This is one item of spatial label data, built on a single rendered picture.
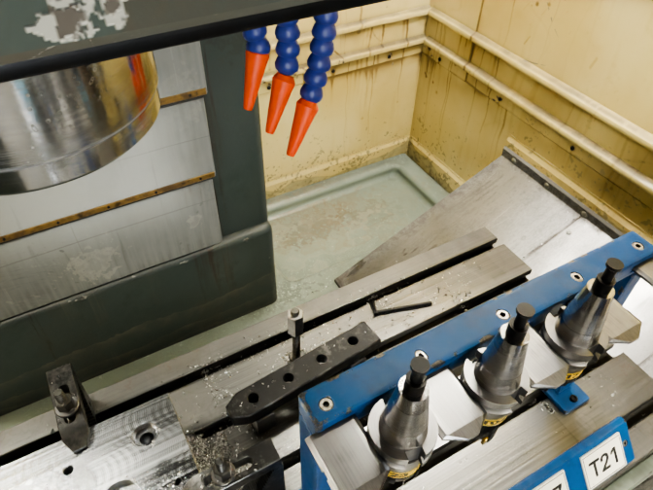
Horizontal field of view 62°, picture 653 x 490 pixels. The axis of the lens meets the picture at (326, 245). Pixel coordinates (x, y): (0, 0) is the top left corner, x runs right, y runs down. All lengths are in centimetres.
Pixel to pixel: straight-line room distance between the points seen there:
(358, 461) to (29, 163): 35
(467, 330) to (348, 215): 110
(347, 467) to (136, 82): 35
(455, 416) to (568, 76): 93
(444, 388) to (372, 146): 128
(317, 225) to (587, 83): 80
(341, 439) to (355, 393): 4
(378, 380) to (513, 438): 42
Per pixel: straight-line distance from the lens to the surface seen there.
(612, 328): 66
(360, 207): 168
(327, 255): 153
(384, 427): 50
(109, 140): 32
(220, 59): 95
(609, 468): 92
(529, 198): 142
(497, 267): 112
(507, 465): 90
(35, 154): 31
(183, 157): 97
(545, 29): 136
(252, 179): 110
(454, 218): 141
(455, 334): 58
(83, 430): 82
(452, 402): 55
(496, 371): 53
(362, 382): 53
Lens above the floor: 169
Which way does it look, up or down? 45 degrees down
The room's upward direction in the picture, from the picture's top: 2 degrees clockwise
